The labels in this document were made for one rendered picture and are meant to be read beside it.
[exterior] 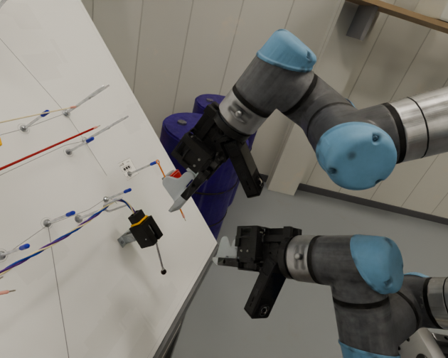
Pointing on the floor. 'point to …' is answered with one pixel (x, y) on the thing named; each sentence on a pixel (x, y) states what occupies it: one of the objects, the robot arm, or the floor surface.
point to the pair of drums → (188, 121)
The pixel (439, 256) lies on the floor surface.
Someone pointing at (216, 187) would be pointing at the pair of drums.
